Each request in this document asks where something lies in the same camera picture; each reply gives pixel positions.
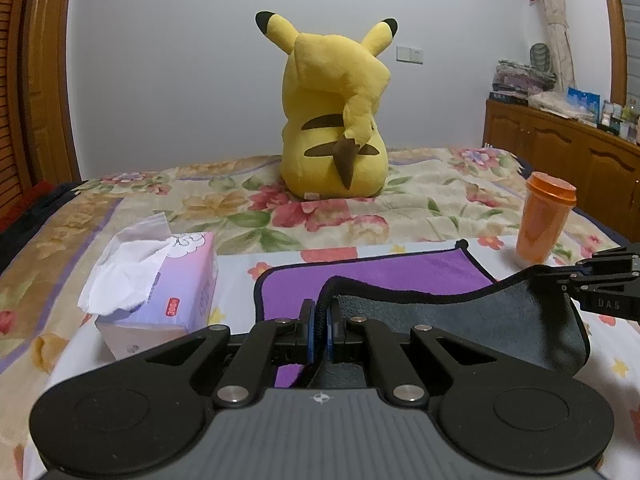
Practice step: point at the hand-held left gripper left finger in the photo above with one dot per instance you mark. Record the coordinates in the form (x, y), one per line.
(310, 332)

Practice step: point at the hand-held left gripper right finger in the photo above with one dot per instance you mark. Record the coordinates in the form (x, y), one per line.
(331, 335)

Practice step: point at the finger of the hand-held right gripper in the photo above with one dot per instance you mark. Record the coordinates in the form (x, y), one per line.
(612, 262)
(607, 302)

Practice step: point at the purple and grey towel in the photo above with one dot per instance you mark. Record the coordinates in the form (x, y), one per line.
(400, 270)

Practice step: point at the orange plastic cup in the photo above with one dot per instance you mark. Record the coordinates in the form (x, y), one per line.
(542, 225)

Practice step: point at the purple tissue box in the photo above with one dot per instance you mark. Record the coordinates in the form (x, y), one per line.
(192, 280)

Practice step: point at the wooden cabinet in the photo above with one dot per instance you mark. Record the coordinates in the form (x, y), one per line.
(550, 145)

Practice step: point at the small bottle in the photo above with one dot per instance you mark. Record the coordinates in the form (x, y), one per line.
(630, 119)
(607, 116)

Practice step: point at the floral blanket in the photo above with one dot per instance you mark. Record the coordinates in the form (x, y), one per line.
(225, 205)

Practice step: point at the blue picture card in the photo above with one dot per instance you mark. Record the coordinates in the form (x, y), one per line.
(584, 105)

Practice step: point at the beige cloth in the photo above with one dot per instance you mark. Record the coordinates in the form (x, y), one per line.
(555, 102)

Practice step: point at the stack of magazines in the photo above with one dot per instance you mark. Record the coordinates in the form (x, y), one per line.
(520, 82)

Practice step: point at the grey-green ornament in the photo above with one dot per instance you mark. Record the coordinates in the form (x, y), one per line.
(540, 57)

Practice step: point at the yellow plush toy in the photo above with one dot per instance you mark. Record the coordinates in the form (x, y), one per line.
(330, 110)

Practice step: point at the beige curtain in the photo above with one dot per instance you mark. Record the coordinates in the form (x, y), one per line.
(557, 25)

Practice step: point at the dark cloth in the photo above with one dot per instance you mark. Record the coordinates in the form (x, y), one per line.
(30, 210)

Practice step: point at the wooden door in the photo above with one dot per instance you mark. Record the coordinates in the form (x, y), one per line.
(30, 85)

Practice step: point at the wooden window frame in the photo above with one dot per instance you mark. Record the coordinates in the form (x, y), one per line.
(614, 30)

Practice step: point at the white wall switch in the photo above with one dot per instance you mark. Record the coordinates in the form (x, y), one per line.
(410, 54)

